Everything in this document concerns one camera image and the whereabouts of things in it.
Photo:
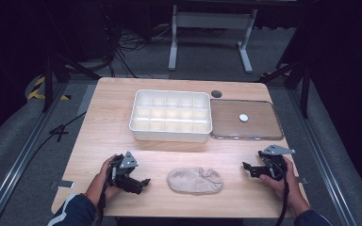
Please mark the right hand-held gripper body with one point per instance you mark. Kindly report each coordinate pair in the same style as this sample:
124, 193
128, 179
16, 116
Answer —
275, 163

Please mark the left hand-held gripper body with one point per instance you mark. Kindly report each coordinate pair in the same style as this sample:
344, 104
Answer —
128, 160

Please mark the white divided storage box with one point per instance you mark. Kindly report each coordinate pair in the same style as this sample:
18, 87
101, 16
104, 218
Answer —
144, 129

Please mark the beige sock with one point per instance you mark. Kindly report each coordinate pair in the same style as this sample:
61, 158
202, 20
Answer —
194, 181

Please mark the person's right hand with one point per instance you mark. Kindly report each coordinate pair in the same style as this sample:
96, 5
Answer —
290, 188

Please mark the person's left hand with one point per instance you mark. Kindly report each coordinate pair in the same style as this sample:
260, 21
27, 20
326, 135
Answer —
98, 185

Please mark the grey tape piece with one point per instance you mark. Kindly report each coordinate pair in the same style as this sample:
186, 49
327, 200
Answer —
63, 184
302, 180

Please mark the clear plastic lid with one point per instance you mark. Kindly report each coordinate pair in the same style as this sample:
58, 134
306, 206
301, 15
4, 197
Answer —
257, 128

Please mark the black tripod stand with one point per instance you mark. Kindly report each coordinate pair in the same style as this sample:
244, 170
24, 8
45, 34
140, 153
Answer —
304, 91
47, 84

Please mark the dark round table grommet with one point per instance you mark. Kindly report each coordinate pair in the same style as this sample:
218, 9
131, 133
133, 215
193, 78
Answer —
216, 93

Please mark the aluminium floor rail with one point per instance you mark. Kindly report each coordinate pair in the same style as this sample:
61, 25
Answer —
323, 163
19, 163

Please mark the grey metal stand frame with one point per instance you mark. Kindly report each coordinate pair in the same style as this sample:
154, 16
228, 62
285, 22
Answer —
213, 20

